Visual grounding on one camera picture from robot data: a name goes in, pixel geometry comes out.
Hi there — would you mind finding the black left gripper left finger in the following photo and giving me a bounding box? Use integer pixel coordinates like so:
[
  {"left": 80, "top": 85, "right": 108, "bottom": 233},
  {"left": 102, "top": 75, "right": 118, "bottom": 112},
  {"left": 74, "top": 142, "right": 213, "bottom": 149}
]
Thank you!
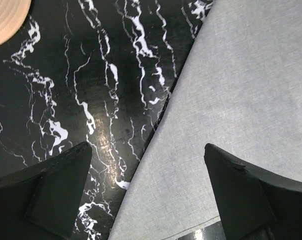
[{"left": 0, "top": 141, "right": 92, "bottom": 240}]

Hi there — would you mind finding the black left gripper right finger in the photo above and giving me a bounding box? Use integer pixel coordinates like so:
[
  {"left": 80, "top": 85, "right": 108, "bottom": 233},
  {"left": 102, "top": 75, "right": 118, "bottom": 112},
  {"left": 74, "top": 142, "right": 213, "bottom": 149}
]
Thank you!
[{"left": 204, "top": 143, "right": 302, "bottom": 240}]

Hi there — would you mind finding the grey cloth napkin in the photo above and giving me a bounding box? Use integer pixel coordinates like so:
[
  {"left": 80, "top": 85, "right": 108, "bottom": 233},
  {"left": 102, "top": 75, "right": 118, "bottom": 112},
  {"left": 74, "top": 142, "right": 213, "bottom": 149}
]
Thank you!
[{"left": 109, "top": 0, "right": 302, "bottom": 240}]

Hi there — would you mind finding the orange bucket hat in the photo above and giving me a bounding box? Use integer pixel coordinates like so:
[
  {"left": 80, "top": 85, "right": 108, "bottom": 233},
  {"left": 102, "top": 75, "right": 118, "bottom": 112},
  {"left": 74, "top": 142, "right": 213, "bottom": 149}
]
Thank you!
[{"left": 0, "top": 0, "right": 32, "bottom": 45}]

